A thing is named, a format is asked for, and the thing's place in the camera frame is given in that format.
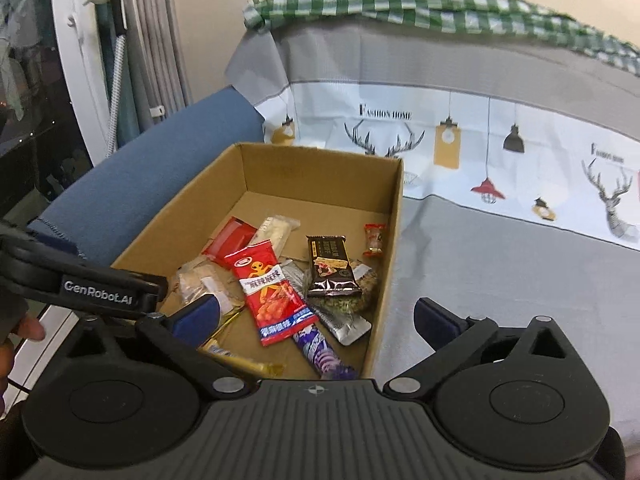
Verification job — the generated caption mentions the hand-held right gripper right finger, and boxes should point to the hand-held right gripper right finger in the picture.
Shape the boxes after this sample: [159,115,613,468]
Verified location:
[382,296,591,401]

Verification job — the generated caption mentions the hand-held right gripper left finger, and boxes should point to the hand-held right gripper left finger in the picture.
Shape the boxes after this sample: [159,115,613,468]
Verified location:
[50,292,253,401]

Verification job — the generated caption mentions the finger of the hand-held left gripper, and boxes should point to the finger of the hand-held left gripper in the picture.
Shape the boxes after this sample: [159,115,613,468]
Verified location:
[131,271,169,320]

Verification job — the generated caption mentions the clear snack packet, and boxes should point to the clear snack packet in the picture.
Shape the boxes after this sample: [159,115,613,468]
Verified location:
[172,255,246,318]
[320,260,381,316]

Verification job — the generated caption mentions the gold snack packet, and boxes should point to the gold snack packet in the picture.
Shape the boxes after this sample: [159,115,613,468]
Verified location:
[197,310,286,378]

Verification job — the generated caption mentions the red chili snack packet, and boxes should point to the red chili snack packet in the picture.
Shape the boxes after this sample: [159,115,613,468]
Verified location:
[222,240,320,348]

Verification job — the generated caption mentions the red square snack packet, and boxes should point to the red square snack packet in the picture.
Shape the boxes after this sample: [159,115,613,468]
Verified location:
[201,217,257,267]

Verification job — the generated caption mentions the long silver snack packet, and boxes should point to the long silver snack packet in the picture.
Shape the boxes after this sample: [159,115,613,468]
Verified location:
[282,262,373,346]

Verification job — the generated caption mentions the small orange candy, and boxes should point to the small orange candy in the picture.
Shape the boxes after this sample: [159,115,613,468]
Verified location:
[363,223,388,261]

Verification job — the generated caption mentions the beige snack bar packet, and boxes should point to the beige snack bar packet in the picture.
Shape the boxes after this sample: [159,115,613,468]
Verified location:
[247,216,301,256]

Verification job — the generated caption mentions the purple candy bar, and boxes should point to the purple candy bar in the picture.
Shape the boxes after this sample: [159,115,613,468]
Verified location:
[292,322,358,381]

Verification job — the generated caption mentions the dark chocolate packet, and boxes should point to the dark chocolate packet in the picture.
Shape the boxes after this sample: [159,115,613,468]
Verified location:
[306,235,363,298]

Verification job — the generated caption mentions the brown cardboard box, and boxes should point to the brown cardboard box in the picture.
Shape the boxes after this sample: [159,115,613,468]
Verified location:
[110,142,405,380]

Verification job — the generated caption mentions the person's left hand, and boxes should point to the person's left hand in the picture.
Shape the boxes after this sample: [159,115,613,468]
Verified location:
[0,292,48,413]

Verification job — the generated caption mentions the grey printed bed sheet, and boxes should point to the grey printed bed sheet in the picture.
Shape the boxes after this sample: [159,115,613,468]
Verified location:
[225,12,640,441]

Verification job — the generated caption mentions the blue denim cushion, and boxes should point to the blue denim cushion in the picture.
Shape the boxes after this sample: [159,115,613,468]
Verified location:
[27,85,266,271]

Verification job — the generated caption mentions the grey curtain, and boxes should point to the grey curtain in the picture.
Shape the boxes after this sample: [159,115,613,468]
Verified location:
[122,0,193,133]

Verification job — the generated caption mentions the green checked cloth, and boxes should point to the green checked cloth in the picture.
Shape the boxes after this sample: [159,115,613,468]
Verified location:
[242,0,640,78]

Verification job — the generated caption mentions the black handle braided hose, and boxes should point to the black handle braided hose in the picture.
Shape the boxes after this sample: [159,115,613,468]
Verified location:
[82,0,130,158]

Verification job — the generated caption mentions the white door frame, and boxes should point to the white door frame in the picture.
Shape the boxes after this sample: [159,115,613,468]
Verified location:
[47,0,121,166]

